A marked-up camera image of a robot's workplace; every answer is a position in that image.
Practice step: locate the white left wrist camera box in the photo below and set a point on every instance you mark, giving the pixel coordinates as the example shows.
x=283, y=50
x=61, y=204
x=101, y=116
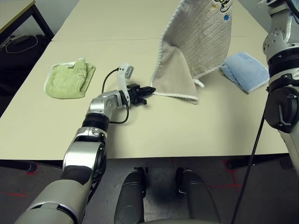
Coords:
x=126, y=70

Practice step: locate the beige towel white trim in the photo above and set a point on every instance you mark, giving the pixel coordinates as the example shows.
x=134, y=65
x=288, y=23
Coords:
x=205, y=35

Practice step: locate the side table black frame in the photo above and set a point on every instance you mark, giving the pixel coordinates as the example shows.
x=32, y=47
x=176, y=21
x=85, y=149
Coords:
x=11, y=14

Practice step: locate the grey power strip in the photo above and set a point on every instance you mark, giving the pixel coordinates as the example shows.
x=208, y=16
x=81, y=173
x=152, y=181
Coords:
x=18, y=39

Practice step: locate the light blue towel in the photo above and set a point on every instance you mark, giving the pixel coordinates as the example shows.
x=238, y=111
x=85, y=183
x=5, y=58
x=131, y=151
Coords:
x=245, y=70

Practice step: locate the light green towel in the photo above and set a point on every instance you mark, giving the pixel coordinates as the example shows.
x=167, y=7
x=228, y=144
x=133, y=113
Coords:
x=65, y=81

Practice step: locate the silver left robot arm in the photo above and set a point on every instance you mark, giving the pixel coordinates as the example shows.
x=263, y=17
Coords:
x=79, y=151

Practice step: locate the grey robot left leg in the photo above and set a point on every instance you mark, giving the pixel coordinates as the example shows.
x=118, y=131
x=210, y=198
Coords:
x=130, y=193

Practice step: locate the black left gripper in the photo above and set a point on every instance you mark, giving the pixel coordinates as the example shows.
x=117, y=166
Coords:
x=134, y=95

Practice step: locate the black table foot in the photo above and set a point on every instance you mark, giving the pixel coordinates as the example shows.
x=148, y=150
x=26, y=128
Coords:
x=16, y=166
x=252, y=162

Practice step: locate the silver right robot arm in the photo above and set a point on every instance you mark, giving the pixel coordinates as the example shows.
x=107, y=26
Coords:
x=280, y=105

